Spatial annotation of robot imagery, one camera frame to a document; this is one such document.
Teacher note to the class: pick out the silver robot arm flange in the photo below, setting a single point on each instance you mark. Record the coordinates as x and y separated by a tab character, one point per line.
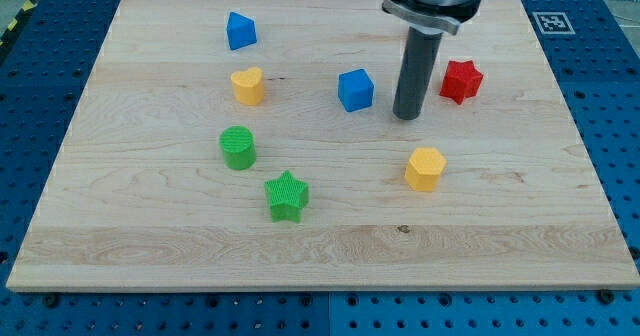
432	16

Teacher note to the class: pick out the green star block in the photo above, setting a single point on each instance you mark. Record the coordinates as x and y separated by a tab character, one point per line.
286	197

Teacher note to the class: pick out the yellow hexagon block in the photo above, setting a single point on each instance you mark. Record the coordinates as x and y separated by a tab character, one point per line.
424	169

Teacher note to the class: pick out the red star block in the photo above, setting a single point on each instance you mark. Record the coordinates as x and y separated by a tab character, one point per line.
462	80

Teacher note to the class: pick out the blue cube block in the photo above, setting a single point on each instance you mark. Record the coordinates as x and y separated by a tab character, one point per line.
355	90

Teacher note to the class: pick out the green cylinder block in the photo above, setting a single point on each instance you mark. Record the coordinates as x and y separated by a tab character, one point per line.
237	146

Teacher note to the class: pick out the wooden board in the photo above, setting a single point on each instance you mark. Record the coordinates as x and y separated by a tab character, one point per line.
140	200

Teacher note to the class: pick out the yellow heart block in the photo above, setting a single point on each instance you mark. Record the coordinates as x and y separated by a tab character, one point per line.
248	86

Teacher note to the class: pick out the blue triangle block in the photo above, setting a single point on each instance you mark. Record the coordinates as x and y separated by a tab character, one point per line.
240	31

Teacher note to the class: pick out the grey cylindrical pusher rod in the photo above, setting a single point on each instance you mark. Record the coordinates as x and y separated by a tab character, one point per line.
418	61

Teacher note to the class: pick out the white fiducial marker tag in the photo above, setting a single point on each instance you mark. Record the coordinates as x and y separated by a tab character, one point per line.
553	23

